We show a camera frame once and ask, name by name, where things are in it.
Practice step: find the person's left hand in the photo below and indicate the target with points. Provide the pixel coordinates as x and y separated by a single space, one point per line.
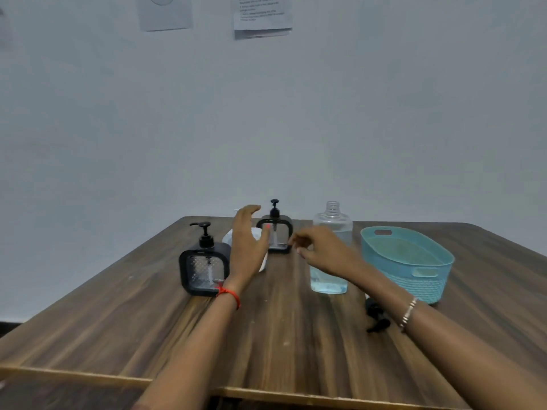
245 251

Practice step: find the person's right hand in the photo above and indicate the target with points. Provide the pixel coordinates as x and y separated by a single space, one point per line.
333 251

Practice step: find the white square dispenser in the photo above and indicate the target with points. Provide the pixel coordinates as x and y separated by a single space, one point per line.
227 239

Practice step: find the tall clear plastic bottle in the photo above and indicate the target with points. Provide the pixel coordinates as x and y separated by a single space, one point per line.
337 222

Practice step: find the black pump with short tube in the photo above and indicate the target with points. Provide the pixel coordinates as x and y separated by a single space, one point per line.
206 241

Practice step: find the black square dispenser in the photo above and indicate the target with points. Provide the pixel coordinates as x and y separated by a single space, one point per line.
287 222
184 273

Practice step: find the black pump with long tube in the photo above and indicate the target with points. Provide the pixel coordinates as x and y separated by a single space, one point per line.
376 313

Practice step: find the person's left forearm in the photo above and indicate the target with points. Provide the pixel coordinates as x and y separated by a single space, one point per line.
192 358

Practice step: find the person's right forearm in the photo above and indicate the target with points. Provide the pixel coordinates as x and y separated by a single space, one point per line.
448 350

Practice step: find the small black pump head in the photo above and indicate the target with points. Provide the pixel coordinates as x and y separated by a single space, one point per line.
274 212

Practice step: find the teal plastic basket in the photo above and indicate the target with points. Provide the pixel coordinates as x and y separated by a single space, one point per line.
427 286

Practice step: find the paper sheet with text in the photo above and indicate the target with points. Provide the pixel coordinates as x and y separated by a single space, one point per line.
263 14

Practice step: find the paper sheet with circle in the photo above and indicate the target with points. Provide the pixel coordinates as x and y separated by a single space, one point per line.
164 19

